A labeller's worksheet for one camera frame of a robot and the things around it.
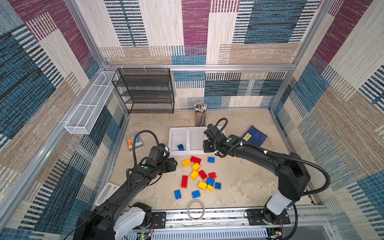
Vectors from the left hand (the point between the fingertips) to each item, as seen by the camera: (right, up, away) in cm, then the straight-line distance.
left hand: (174, 161), depth 83 cm
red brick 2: (+22, -9, +4) cm, 24 cm away
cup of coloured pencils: (+15, +30, +13) cm, 36 cm away
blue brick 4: (+12, -17, -2) cm, 21 cm away
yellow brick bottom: (+16, -13, -1) cm, 20 cm away
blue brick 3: (+2, -17, -1) cm, 17 cm away
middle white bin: (+12, +11, +16) cm, 23 cm away
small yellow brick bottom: (+20, -14, 0) cm, 25 cm away
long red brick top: (+12, -1, +8) cm, 15 cm away
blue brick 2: (+24, -13, 0) cm, 27 cm away
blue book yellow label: (+53, +12, +22) cm, 59 cm away
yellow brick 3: (+11, -8, +2) cm, 14 cm away
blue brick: (+20, -11, +2) cm, 23 cm away
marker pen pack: (-26, +8, +18) cm, 33 cm away
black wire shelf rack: (-24, +45, +28) cm, 58 cm away
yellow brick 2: (+12, -5, +6) cm, 15 cm away
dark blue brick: (+3, +6, +11) cm, 13 cm away
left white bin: (0, +12, +22) cm, 25 cm away
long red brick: (+5, -13, +1) cm, 14 cm away
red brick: (+16, -9, +4) cm, 19 cm away
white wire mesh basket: (-58, +22, +8) cm, 62 cm away
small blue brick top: (+22, -1, +11) cm, 24 cm away
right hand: (+18, +8, +3) cm, 20 cm away
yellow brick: (+6, -3, +8) cm, 11 cm away
